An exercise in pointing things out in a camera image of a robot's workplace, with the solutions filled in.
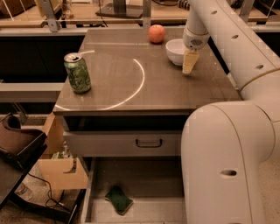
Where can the closed grey drawer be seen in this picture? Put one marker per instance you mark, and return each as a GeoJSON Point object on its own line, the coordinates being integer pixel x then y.
{"type": "Point", "coordinates": [121, 143]}

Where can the black chair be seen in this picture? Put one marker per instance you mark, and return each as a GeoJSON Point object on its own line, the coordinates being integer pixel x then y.
{"type": "Point", "coordinates": [19, 151]}

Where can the black drawer handle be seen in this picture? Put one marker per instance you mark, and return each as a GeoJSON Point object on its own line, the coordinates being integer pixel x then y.
{"type": "Point", "coordinates": [149, 143]}

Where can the white ceramic bowl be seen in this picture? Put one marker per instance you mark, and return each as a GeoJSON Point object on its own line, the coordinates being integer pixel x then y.
{"type": "Point", "coordinates": [175, 50]}

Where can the red apple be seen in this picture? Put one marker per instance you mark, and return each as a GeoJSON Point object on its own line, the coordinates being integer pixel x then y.
{"type": "Point", "coordinates": [156, 33]}

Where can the cardboard box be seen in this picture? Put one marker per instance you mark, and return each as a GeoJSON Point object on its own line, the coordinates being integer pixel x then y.
{"type": "Point", "coordinates": [62, 170]}

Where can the green sponge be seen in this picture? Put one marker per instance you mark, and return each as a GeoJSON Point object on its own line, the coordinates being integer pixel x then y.
{"type": "Point", "coordinates": [120, 202]}

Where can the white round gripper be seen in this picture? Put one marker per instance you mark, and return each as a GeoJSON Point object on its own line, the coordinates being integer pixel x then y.
{"type": "Point", "coordinates": [193, 40]}

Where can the open bottom drawer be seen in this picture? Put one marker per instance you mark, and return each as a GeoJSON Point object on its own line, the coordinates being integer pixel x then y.
{"type": "Point", "coordinates": [153, 183]}

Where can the green soda can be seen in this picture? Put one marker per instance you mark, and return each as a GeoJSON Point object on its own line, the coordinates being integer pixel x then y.
{"type": "Point", "coordinates": [77, 72]}

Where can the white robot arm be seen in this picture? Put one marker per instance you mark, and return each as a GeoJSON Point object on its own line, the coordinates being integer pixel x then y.
{"type": "Point", "coordinates": [223, 143]}

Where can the grey drawer cabinet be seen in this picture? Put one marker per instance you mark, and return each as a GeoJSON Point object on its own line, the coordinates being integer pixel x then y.
{"type": "Point", "coordinates": [135, 87]}

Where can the black monitor base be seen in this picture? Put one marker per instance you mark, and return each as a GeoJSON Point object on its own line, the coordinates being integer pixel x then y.
{"type": "Point", "coordinates": [120, 9]}

